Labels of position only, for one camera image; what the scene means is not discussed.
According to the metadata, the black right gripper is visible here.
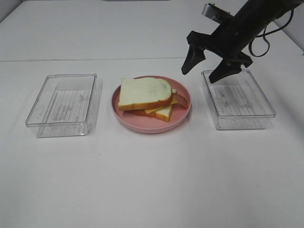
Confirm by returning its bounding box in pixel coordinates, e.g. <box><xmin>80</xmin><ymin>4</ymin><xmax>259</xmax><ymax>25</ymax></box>
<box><xmin>181</xmin><ymin>0</ymin><xmax>302</xmax><ymax>84</ymax></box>

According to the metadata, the bacon strip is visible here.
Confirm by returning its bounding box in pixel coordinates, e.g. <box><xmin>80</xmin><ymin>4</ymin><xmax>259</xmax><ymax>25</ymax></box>
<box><xmin>172</xmin><ymin>94</ymin><xmax>188</xmax><ymax>109</ymax></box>

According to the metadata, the yellow cheese slice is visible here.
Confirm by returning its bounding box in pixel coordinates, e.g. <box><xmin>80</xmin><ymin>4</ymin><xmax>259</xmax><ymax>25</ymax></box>
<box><xmin>144</xmin><ymin>98</ymin><xmax>178</xmax><ymax>115</ymax></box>

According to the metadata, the bread slice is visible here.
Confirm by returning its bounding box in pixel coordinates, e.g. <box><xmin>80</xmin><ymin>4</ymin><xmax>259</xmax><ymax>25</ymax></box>
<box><xmin>124</xmin><ymin>93</ymin><xmax>173</xmax><ymax>122</ymax></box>
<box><xmin>118</xmin><ymin>77</ymin><xmax>173</xmax><ymax>111</ymax></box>

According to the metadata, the right clear plastic tray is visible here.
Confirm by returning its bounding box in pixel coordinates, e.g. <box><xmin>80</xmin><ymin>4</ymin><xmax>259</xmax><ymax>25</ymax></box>
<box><xmin>201</xmin><ymin>70</ymin><xmax>276</xmax><ymax>130</ymax></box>

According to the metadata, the clear plastic tray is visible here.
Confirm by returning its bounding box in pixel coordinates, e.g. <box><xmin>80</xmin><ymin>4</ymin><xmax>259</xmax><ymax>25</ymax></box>
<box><xmin>25</xmin><ymin>73</ymin><xmax>100</xmax><ymax>138</ymax></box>
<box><xmin>201</xmin><ymin>70</ymin><xmax>276</xmax><ymax>130</ymax></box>

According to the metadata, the left clear plastic tray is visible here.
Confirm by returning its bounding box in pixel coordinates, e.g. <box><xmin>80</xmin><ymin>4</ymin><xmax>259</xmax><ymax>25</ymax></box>
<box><xmin>25</xmin><ymin>73</ymin><xmax>100</xmax><ymax>138</ymax></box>

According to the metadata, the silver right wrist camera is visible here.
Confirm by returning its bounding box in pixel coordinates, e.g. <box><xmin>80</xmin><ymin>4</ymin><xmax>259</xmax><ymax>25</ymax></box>
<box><xmin>202</xmin><ymin>3</ymin><xmax>234</xmax><ymax>24</ymax></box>

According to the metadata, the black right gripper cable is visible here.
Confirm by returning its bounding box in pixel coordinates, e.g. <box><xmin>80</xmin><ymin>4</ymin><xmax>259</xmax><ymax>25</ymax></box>
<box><xmin>248</xmin><ymin>8</ymin><xmax>294</xmax><ymax>57</ymax></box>

